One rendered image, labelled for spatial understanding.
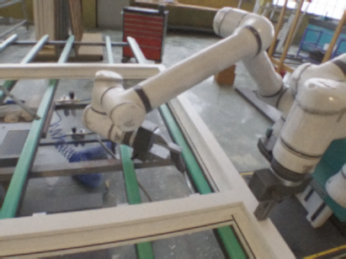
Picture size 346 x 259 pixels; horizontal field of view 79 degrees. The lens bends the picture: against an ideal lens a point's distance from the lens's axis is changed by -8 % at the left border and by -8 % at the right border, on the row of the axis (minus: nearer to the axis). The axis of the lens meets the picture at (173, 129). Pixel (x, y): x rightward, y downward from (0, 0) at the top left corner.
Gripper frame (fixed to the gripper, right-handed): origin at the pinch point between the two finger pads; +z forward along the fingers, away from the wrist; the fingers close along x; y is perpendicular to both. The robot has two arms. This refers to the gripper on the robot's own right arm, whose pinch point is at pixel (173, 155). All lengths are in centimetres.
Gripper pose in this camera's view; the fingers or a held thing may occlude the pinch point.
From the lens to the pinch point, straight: 73.4
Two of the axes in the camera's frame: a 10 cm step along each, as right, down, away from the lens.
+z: 9.0, 3.9, -1.8
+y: -3.4, 4.1, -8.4
